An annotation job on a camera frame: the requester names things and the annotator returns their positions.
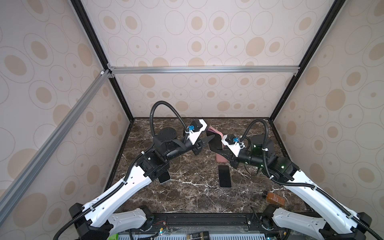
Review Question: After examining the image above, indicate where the silver aluminium back rail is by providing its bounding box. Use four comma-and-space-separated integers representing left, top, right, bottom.
111, 66, 300, 74

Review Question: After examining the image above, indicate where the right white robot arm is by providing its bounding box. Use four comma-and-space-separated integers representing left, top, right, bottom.
220, 119, 381, 240

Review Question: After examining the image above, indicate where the green packet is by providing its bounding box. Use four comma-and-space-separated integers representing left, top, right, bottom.
108, 234, 119, 240

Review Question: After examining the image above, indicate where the amber bottle black cap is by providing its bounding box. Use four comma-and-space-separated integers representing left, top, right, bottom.
266, 192, 286, 208

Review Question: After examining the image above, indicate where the pink phone case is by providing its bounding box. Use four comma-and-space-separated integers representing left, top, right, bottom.
216, 154, 229, 164

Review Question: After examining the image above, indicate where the phone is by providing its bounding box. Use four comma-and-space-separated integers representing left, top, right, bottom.
158, 173, 171, 184
206, 126, 224, 153

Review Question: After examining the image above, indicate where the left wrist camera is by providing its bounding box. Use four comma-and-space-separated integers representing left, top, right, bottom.
186, 119, 208, 145

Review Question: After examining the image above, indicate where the dark bottle at front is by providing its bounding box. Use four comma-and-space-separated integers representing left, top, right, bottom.
186, 231, 210, 240

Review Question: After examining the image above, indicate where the silver aluminium left rail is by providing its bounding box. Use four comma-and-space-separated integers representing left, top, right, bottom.
1, 70, 111, 224

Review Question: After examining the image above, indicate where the purple smartphone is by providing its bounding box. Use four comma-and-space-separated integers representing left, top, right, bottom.
218, 165, 232, 188

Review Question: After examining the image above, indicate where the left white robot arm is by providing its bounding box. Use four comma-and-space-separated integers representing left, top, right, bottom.
53, 101, 213, 240

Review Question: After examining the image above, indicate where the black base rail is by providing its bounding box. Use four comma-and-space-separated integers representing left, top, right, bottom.
78, 212, 337, 240

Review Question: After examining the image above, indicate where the silver aluminium rail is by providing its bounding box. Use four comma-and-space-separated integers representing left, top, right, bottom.
1, 70, 111, 224
111, 66, 300, 74

